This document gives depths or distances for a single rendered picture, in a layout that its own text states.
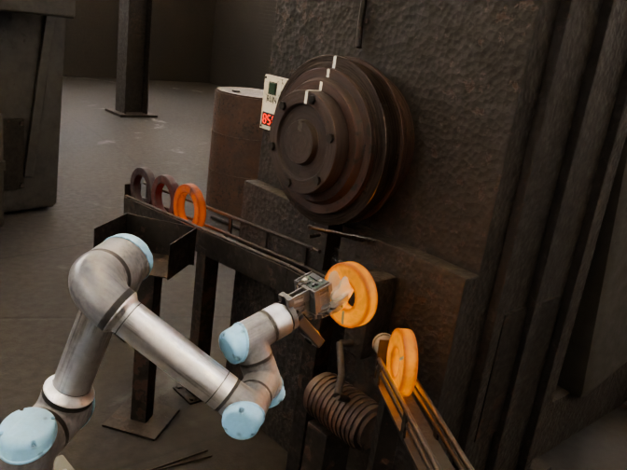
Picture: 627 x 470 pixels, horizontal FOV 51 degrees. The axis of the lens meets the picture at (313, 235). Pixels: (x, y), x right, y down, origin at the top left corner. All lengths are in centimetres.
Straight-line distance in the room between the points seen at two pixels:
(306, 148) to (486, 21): 55
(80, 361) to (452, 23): 120
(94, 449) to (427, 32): 167
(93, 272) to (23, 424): 41
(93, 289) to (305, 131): 75
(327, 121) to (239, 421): 81
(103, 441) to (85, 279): 118
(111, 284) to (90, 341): 24
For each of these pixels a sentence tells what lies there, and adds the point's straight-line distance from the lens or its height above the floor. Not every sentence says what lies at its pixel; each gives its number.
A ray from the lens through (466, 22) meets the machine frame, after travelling 175.
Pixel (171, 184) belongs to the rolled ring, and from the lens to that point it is 262.
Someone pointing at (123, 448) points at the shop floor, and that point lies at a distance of 240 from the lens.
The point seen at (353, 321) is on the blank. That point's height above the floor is 78.
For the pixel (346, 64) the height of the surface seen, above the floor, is 133.
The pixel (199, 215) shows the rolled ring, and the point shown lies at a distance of 245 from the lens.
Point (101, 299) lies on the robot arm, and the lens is 130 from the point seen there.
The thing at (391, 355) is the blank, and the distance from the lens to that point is 161.
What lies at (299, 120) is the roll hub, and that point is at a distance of 179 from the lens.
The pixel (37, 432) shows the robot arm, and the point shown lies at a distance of 155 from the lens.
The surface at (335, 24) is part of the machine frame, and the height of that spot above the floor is 143.
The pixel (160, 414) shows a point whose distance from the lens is 255.
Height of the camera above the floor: 143
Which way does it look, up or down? 18 degrees down
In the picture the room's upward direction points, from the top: 8 degrees clockwise
